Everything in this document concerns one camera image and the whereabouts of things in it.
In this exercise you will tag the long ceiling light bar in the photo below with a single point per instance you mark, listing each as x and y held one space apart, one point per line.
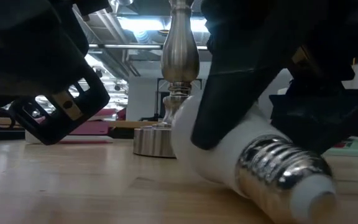
129 46

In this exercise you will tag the white lightbulb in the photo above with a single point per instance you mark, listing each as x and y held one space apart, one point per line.
216 161

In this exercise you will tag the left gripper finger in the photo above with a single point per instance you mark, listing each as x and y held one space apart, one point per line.
64 105

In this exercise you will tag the orange wooden desk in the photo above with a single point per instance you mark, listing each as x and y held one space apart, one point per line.
129 124

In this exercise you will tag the silver metal lamp base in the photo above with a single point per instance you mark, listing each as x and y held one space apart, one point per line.
179 56

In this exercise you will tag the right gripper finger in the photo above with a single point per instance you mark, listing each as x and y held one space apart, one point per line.
225 109
322 115

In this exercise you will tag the pink stapler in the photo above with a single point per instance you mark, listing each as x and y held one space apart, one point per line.
93 128

